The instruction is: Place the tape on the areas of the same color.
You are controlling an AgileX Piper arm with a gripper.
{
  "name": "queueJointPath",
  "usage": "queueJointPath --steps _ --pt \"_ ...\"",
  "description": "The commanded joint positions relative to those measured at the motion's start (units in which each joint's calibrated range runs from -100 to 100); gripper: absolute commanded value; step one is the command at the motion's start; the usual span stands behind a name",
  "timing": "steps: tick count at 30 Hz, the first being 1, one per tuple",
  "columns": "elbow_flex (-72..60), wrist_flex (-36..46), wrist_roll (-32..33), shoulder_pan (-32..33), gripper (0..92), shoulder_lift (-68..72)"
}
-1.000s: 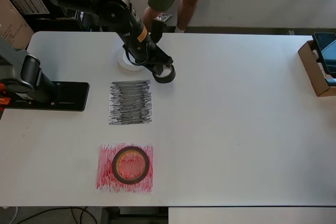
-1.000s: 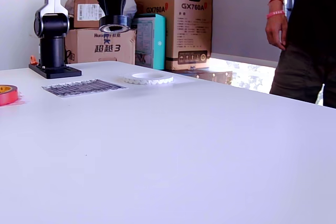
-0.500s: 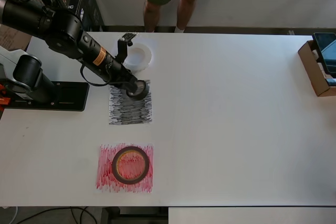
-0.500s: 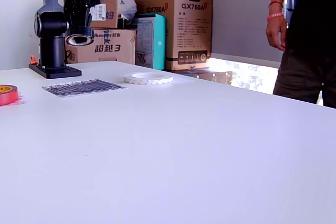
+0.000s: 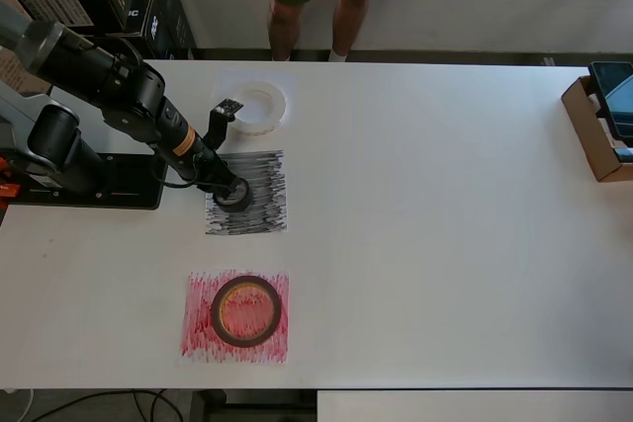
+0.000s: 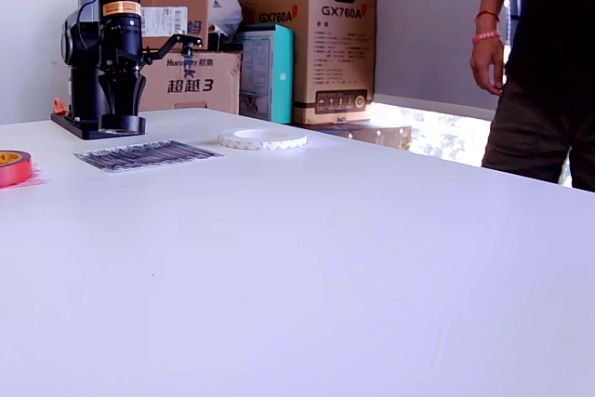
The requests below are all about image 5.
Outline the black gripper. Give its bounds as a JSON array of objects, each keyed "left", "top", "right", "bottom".
[{"left": 192, "top": 140, "right": 249, "bottom": 206}]

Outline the black tape roll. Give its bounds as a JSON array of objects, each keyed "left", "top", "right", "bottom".
[{"left": 211, "top": 177, "right": 253, "bottom": 213}]

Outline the white tape roll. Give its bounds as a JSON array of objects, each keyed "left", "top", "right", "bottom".
[{"left": 225, "top": 80, "right": 289, "bottom": 138}]

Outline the red tape roll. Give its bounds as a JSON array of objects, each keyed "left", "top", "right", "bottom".
[{"left": 210, "top": 274, "right": 283, "bottom": 348}]

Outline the black scribbled paper sheet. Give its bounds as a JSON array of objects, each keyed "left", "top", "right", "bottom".
[{"left": 204, "top": 148, "right": 289, "bottom": 237}]

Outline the blank white paper sheet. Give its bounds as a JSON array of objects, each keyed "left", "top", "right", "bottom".
[{"left": 211, "top": 70, "right": 298, "bottom": 127}]

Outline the red scribbled paper sheet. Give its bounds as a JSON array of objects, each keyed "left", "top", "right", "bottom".
[{"left": 177, "top": 268, "right": 291, "bottom": 366}]

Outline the black carton white print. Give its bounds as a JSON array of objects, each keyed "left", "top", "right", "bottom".
[
  {"left": 147, "top": 0, "right": 200, "bottom": 61},
  {"left": 123, "top": 0, "right": 168, "bottom": 53}
]

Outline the orange clamp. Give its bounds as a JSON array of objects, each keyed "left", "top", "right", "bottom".
[{"left": 0, "top": 154, "right": 22, "bottom": 200}]

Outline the white board panel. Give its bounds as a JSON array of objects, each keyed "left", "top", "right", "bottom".
[{"left": 316, "top": 389, "right": 633, "bottom": 422}]

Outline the small open cardboard box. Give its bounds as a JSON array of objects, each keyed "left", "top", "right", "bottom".
[{"left": 561, "top": 75, "right": 633, "bottom": 184}]

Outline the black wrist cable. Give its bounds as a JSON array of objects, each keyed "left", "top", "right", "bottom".
[{"left": 150, "top": 154, "right": 207, "bottom": 192}]

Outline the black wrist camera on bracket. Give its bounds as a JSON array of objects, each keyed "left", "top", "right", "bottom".
[{"left": 205, "top": 97, "right": 246, "bottom": 152}]

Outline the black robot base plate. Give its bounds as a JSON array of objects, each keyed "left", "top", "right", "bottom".
[{"left": 9, "top": 153, "right": 170, "bottom": 211}]

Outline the black table leg frame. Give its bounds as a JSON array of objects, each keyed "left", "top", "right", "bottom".
[{"left": 190, "top": 388, "right": 317, "bottom": 422}]

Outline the black floor cable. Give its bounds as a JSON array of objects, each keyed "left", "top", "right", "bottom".
[{"left": 29, "top": 388, "right": 195, "bottom": 422}]

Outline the white floor cable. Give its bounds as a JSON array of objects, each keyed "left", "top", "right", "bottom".
[{"left": 0, "top": 386, "right": 36, "bottom": 418}]

